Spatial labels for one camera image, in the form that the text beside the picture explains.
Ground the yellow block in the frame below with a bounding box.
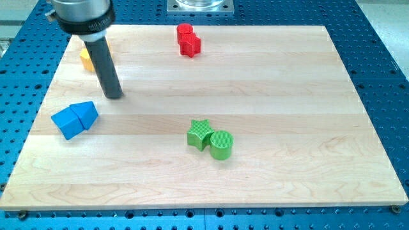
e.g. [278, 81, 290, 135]
[79, 42, 95, 72]

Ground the green star block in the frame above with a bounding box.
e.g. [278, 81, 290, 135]
[187, 119, 214, 151]

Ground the blue cube block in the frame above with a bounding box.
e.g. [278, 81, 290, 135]
[51, 107, 84, 140]

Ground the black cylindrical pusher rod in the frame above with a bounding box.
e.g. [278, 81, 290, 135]
[84, 36, 123, 99]

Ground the wooden board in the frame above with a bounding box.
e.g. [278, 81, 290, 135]
[1, 25, 408, 211]

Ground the green cylinder block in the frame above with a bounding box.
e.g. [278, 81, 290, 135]
[210, 130, 234, 160]

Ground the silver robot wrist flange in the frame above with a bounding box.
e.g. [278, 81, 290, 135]
[45, 0, 116, 42]

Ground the red cylinder block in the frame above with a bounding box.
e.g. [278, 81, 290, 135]
[176, 23, 194, 43]

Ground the blue triangle block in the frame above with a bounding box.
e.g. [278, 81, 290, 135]
[69, 101, 98, 130]

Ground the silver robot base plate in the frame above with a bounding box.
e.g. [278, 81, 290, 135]
[166, 0, 235, 15]

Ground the red star block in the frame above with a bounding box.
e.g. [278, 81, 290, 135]
[179, 33, 201, 58]

